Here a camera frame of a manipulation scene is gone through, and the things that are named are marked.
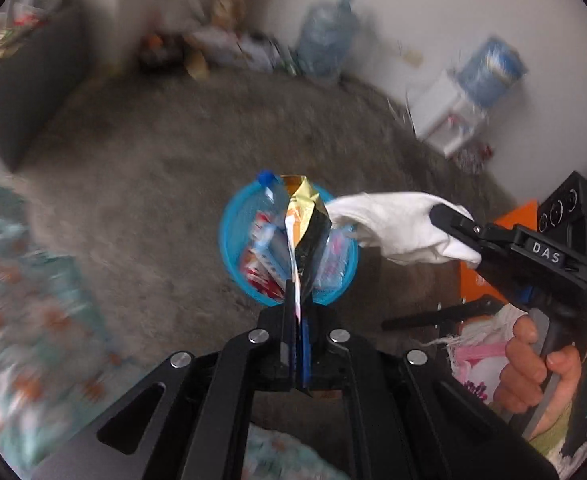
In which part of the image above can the person's right forearm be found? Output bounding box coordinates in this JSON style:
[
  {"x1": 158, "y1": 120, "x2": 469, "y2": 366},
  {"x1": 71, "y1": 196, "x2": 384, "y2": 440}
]
[{"x1": 527, "y1": 402, "x2": 587, "y2": 462}]

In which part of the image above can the small patterned cloth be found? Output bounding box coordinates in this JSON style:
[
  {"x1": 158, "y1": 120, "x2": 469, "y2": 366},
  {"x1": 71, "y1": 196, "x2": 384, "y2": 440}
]
[{"x1": 454, "y1": 142, "x2": 495, "y2": 175}]

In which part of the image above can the floral quilted blanket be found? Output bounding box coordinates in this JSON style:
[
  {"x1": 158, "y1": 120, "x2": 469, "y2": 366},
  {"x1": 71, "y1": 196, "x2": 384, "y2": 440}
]
[{"x1": 0, "y1": 170, "x2": 354, "y2": 480}]

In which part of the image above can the water jug with blue label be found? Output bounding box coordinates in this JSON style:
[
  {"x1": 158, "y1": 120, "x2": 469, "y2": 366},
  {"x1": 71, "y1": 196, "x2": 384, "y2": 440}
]
[{"x1": 459, "y1": 35, "x2": 529, "y2": 111}]

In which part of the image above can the pink white cloth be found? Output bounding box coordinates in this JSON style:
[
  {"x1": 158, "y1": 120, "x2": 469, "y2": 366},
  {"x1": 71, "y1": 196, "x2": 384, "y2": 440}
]
[{"x1": 426, "y1": 305, "x2": 517, "y2": 411}]

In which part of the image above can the yellow snack packet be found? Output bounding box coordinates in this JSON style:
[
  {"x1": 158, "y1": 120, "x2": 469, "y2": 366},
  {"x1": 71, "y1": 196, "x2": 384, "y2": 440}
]
[{"x1": 279, "y1": 174, "x2": 333, "y2": 397}]

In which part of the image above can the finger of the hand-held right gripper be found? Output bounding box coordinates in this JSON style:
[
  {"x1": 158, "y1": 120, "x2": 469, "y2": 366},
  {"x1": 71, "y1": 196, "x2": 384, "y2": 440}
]
[{"x1": 429, "y1": 203, "x2": 520, "y2": 302}]

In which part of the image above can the grey cabinet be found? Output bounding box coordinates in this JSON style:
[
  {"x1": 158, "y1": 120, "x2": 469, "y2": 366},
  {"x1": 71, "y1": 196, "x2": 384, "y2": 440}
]
[{"x1": 0, "y1": 7, "x2": 86, "y2": 173}]

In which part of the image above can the clear red printed plastic bag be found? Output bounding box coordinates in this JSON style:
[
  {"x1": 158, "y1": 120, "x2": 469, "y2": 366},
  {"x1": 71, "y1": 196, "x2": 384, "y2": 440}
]
[{"x1": 316, "y1": 227, "x2": 354, "y2": 289}]

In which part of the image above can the person's right hand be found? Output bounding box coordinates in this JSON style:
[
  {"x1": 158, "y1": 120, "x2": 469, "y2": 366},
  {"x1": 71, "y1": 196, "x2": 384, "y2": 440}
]
[{"x1": 493, "y1": 316, "x2": 583, "y2": 436}]

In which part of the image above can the blue plastic basket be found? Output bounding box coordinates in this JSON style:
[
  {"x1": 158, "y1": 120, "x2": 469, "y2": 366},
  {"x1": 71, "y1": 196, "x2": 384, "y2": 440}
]
[{"x1": 219, "y1": 180, "x2": 360, "y2": 307}]

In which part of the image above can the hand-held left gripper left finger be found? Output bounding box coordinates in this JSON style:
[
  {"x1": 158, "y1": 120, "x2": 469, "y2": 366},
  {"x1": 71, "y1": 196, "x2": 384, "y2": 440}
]
[{"x1": 33, "y1": 280, "x2": 299, "y2": 480}]

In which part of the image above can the blue label plastic bottle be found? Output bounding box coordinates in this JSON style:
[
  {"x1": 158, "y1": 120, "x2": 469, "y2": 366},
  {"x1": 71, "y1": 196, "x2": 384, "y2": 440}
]
[{"x1": 250, "y1": 170, "x2": 294, "y2": 281}]

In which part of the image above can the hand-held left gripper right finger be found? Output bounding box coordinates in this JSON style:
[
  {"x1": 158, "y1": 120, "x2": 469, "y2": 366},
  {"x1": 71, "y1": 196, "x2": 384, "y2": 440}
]
[{"x1": 301, "y1": 304, "x2": 559, "y2": 480}]

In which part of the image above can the black metal bar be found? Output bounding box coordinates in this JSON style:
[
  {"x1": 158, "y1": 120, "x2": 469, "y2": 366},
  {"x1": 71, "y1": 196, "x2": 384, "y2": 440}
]
[{"x1": 381, "y1": 297, "x2": 510, "y2": 332}]

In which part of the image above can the large clear blue water jug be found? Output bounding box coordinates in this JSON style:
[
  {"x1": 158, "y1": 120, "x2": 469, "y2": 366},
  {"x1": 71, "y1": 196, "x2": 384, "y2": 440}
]
[{"x1": 297, "y1": 0, "x2": 361, "y2": 78}]

